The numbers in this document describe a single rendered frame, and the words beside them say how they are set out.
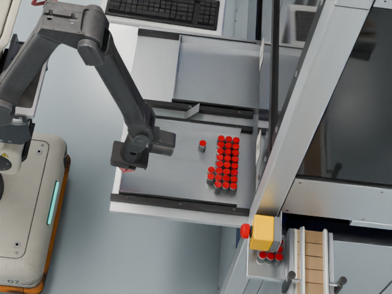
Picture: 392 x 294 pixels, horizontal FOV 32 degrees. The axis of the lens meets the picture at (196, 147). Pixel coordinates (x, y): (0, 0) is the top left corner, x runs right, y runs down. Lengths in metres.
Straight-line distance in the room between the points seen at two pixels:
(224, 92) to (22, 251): 0.96
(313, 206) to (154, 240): 1.19
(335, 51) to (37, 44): 0.61
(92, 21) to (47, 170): 1.36
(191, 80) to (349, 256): 0.74
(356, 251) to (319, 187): 0.41
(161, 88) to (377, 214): 0.79
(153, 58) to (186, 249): 0.95
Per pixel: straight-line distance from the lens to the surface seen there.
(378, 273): 2.23
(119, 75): 1.51
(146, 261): 2.82
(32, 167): 2.71
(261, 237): 1.77
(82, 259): 2.83
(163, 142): 1.75
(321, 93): 1.37
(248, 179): 2.01
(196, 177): 1.99
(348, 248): 2.03
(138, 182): 1.97
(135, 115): 1.63
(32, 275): 2.56
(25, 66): 1.53
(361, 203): 1.78
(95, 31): 1.40
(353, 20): 1.21
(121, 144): 1.86
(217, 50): 2.27
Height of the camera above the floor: 2.62
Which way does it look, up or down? 58 degrees down
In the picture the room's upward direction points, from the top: 10 degrees clockwise
